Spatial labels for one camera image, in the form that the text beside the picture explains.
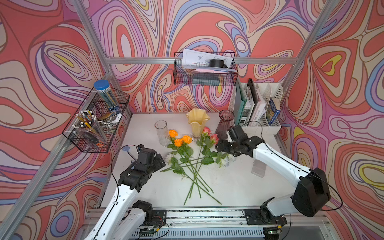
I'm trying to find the pink rose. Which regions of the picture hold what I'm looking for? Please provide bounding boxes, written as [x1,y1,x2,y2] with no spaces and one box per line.
[184,127,216,204]
[187,133,219,199]

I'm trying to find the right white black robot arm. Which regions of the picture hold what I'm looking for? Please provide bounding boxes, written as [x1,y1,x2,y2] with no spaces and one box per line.
[215,125,331,221]

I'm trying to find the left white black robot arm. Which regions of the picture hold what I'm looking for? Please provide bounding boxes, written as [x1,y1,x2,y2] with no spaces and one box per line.
[85,145,166,240]

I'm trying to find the purple ribbed glass vase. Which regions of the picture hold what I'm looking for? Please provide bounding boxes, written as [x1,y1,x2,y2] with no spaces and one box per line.
[215,110,235,140]

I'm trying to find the orange rose left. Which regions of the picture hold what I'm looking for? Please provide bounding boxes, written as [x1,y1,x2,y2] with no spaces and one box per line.
[168,138,198,184]

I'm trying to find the orange rose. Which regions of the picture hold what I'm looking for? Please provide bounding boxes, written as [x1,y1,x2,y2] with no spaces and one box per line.
[168,138,198,184]
[182,136,216,199]
[169,130,178,138]

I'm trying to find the orange rose back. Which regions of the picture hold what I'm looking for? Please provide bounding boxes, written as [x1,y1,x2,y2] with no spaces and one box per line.
[169,130,178,138]

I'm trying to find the clear glass vase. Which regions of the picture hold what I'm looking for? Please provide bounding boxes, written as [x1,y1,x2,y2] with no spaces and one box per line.
[155,120,171,147]

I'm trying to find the orange rose right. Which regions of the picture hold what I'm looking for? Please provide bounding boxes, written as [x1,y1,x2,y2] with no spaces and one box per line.
[182,136,216,199]

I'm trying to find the white desktop file organizer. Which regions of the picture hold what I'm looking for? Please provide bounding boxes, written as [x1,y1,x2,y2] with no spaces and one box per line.
[229,83,284,135]

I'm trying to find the white book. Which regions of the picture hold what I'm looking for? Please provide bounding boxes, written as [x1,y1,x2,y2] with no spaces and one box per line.
[248,86,267,127]

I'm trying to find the green folder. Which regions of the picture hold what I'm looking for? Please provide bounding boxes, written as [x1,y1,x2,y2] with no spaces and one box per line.
[233,80,248,125]

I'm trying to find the yellow ruffled glass vase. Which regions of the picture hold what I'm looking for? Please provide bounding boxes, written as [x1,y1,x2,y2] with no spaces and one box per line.
[186,109,210,142]

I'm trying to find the blue small box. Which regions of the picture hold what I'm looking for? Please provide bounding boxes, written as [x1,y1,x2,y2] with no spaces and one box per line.
[266,98,281,126]

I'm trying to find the clear cup of pens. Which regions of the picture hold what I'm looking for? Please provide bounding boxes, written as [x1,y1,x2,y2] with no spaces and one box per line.
[72,110,108,144]

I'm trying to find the black tape roll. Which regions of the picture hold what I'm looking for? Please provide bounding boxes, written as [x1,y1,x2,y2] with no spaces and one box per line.
[209,59,227,68]

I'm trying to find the blue lid pencil jar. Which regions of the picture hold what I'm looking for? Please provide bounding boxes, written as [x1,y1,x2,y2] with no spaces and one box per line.
[94,80,122,114]

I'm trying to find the white printed paper sheets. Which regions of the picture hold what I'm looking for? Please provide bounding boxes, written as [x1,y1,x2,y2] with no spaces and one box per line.
[182,49,234,69]

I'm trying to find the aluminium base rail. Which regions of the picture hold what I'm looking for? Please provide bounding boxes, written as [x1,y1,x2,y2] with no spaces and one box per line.
[74,205,334,240]

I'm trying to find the black wire pen basket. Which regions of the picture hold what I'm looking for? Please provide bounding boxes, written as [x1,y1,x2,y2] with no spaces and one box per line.
[62,88,130,153]

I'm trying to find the black wire wall basket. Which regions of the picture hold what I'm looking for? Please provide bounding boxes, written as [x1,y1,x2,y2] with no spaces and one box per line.
[173,51,239,87]

